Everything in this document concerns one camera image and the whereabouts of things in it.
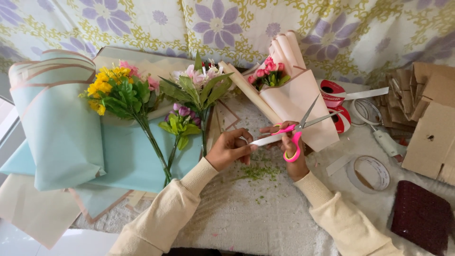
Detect beige wrapping paper roll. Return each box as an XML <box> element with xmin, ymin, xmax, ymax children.
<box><xmin>218</xmin><ymin>60</ymin><xmax>283</xmax><ymax>125</ymax></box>

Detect dark red woven pouch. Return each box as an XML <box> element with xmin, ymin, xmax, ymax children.
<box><xmin>390</xmin><ymin>180</ymin><xmax>455</xmax><ymax>256</ymax></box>

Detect white ribbon strip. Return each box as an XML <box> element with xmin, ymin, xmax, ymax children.
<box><xmin>248</xmin><ymin>133</ymin><xmax>286</xmax><ymax>147</ymax></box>

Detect wide white tape roll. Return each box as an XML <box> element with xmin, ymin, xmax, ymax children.
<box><xmin>346</xmin><ymin>155</ymin><xmax>391</xmax><ymax>195</ymax></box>

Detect white glue gun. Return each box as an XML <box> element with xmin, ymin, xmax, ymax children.
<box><xmin>370</xmin><ymin>124</ymin><xmax>408</xmax><ymax>163</ymax></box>

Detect yellow artificial flower bunch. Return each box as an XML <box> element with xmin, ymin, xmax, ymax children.
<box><xmin>78</xmin><ymin>60</ymin><xmax>173</xmax><ymax>184</ymax></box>

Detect pink wrapping paper roll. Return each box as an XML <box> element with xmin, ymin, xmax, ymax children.
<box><xmin>269</xmin><ymin>30</ymin><xmax>307</xmax><ymax>77</ymax></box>

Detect person's right hand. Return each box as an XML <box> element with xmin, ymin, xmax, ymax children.
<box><xmin>259</xmin><ymin>120</ymin><xmax>310</xmax><ymax>183</ymax></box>

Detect heap of cardboard pieces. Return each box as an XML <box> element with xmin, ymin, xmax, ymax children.
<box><xmin>373</xmin><ymin>68</ymin><xmax>427</xmax><ymax>140</ymax></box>

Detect light blue wrapping paper sheet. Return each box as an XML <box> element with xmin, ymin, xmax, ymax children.
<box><xmin>0</xmin><ymin>114</ymin><xmax>204</xmax><ymax>220</ymax></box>

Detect pink rose bouquet in paper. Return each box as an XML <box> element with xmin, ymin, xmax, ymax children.
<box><xmin>247</xmin><ymin>56</ymin><xmax>340</xmax><ymax>153</ymax></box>

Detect person's left hand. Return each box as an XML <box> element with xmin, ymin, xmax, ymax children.
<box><xmin>205</xmin><ymin>128</ymin><xmax>259</xmax><ymax>172</ymax></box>

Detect rolled light blue wrapping paper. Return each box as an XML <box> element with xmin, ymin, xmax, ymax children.
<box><xmin>9</xmin><ymin>49</ymin><xmax>107</xmax><ymax>192</ymax></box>

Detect red ribbon spool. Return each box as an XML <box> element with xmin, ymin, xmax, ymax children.
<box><xmin>327</xmin><ymin>105</ymin><xmax>352</xmax><ymax>134</ymax></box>
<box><xmin>319</xmin><ymin>79</ymin><xmax>347</xmax><ymax>109</ymax></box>

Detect pink white artificial flower bunch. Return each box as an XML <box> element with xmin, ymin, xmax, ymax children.
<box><xmin>159</xmin><ymin>50</ymin><xmax>235</xmax><ymax>158</ymax></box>

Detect cut white tape piece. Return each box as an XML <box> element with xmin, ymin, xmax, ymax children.
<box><xmin>326</xmin><ymin>154</ymin><xmax>357</xmax><ymax>177</ymax></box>

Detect beige wrapping paper sheets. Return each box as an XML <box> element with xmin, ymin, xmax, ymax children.
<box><xmin>0</xmin><ymin>46</ymin><xmax>242</xmax><ymax>250</ymax></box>

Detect pink handled scissors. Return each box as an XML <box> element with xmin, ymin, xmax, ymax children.
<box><xmin>271</xmin><ymin>94</ymin><xmax>343</xmax><ymax>163</ymax></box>

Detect loose white ribbon end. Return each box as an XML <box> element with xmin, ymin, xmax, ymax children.
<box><xmin>344</xmin><ymin>87</ymin><xmax>389</xmax><ymax>101</ymax></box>

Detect brown cardboard box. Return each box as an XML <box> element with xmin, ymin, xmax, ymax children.
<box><xmin>402</xmin><ymin>62</ymin><xmax>455</xmax><ymax>187</ymax></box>

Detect green stem scraps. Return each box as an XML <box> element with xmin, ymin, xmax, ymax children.
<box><xmin>231</xmin><ymin>149</ymin><xmax>285</xmax><ymax>205</ymax></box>

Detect floral patterned cloth cover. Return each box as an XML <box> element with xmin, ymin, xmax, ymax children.
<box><xmin>0</xmin><ymin>0</ymin><xmax>455</xmax><ymax>96</ymax></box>

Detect white fuzzy table cloth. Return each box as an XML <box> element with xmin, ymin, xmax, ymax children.
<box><xmin>71</xmin><ymin>93</ymin><xmax>455</xmax><ymax>256</ymax></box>

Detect thin white tape roll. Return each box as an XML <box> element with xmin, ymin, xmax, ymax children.
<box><xmin>350</xmin><ymin>98</ymin><xmax>383</xmax><ymax>127</ymax></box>

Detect purple artificial flower bunch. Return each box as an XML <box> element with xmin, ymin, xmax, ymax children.
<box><xmin>158</xmin><ymin>103</ymin><xmax>202</xmax><ymax>187</ymax></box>

